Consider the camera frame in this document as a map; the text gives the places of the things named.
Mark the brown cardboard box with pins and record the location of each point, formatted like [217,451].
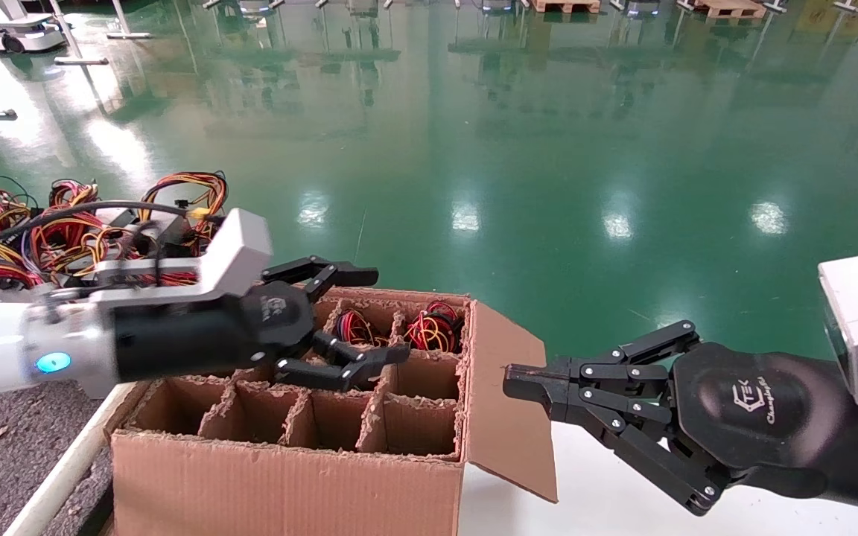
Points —
[287,491]

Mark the wooden pallet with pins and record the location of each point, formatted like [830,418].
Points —
[567,6]
[731,9]

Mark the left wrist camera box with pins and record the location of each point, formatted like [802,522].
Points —
[239,246]

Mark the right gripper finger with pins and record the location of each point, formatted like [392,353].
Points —
[623,365]
[645,454]

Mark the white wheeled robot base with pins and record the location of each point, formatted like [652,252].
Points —
[23,33]

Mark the cardboard divider grid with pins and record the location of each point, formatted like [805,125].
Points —
[302,420]

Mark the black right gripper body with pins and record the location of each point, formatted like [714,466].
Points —
[771,417]

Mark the distant robot base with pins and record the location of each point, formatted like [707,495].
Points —
[500,4]
[256,6]
[643,7]

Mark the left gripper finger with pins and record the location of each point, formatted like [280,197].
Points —
[321,274]
[347,368]

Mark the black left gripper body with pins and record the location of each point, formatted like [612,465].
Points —
[191,335]

